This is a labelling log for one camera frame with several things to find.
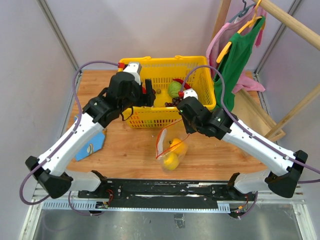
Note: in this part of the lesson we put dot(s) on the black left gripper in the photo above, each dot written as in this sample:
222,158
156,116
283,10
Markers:
150,95

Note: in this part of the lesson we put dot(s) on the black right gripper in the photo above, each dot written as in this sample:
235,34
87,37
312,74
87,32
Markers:
188,129

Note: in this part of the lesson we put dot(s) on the yellow bell pepper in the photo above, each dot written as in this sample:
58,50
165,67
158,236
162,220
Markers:
178,146

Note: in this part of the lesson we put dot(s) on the clear zip top bag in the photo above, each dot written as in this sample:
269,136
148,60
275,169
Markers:
166,135

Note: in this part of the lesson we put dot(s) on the yellow lemon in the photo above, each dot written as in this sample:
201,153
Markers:
171,161

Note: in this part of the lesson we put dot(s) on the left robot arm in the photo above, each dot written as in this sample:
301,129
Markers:
49,169

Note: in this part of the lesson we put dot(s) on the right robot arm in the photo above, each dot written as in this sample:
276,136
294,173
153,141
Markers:
284,167

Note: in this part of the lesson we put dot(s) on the green tank top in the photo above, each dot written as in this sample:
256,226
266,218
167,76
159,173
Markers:
232,65

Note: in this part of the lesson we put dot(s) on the green cabbage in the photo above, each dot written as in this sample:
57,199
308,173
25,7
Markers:
173,89

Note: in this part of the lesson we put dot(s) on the dark grape bunch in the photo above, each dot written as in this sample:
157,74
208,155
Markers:
174,102

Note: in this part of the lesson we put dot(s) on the red chili pepper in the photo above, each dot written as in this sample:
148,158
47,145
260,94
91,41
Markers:
186,86

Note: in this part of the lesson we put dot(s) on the yellow plastic basket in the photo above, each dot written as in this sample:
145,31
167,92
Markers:
161,72

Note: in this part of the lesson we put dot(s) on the blue cloth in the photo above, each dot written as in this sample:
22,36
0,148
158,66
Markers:
92,146

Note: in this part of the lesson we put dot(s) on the pink shirt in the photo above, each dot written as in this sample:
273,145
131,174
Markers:
221,39

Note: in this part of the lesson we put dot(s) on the yellow hanger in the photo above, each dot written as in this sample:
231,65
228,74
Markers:
249,24

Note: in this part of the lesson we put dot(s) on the grey hanger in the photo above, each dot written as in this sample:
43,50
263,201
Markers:
242,12

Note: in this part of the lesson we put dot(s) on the wooden clothes rack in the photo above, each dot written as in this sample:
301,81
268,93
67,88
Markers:
289,69

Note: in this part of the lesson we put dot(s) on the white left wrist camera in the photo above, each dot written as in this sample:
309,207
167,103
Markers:
134,68

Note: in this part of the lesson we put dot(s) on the white cable duct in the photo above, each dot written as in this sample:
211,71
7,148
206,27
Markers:
99,206

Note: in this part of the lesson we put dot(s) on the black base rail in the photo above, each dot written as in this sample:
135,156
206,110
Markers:
165,193

